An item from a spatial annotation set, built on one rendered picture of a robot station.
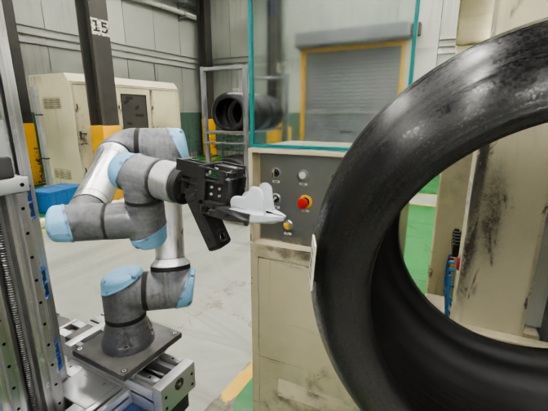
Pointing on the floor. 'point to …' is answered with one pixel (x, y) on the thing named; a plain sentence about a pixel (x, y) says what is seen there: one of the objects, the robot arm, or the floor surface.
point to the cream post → (504, 213)
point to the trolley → (228, 117)
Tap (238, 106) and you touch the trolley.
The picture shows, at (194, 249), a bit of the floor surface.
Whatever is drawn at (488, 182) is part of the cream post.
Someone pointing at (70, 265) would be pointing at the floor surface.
